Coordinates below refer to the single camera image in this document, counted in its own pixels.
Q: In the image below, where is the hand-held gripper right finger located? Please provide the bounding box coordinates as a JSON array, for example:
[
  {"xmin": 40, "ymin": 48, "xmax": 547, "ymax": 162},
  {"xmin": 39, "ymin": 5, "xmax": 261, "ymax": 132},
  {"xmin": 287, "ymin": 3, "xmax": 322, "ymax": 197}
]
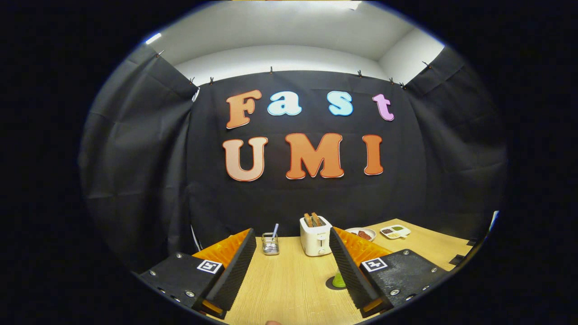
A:
[{"xmin": 329, "ymin": 227, "xmax": 452, "ymax": 319}]

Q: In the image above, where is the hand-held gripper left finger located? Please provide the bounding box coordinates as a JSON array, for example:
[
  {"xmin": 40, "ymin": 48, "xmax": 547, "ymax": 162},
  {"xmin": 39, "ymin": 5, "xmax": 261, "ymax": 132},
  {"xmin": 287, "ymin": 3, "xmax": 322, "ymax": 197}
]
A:
[{"xmin": 138, "ymin": 228, "xmax": 257, "ymax": 320}]

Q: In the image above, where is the white oval plate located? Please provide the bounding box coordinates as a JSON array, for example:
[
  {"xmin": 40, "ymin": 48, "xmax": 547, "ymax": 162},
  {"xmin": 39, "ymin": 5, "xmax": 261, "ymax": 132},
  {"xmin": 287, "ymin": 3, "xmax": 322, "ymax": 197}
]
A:
[{"xmin": 345, "ymin": 227, "xmax": 377, "ymax": 242}]

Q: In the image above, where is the white toaster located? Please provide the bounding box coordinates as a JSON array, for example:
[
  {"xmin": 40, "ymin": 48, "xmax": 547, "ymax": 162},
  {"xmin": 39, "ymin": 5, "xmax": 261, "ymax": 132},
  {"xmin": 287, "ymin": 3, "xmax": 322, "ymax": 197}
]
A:
[{"xmin": 299, "ymin": 215, "xmax": 333, "ymax": 257}]

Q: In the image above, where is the wooden table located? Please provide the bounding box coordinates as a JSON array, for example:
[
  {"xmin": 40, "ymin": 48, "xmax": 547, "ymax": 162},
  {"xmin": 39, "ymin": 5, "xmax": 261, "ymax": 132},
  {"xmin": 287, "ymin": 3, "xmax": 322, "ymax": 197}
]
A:
[{"xmin": 221, "ymin": 218, "xmax": 475, "ymax": 325}]

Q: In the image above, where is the white divided condiment dish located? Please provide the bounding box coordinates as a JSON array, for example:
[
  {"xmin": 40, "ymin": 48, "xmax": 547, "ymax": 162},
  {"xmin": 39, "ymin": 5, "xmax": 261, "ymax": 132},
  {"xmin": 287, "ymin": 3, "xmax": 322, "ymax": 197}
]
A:
[{"xmin": 380, "ymin": 224, "xmax": 411, "ymax": 240}]

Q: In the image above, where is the row of small cloth clips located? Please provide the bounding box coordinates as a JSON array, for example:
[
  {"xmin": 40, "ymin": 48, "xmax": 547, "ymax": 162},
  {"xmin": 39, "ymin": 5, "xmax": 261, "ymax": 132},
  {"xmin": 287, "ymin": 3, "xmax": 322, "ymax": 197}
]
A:
[{"xmin": 156, "ymin": 50, "xmax": 432, "ymax": 88}]

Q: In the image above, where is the wire mesh holder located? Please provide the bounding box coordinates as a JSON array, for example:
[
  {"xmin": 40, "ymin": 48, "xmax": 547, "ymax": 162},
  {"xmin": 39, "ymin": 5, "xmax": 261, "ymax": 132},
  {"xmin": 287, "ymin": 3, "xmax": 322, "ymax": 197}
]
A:
[{"xmin": 261, "ymin": 232, "xmax": 280, "ymax": 256}]

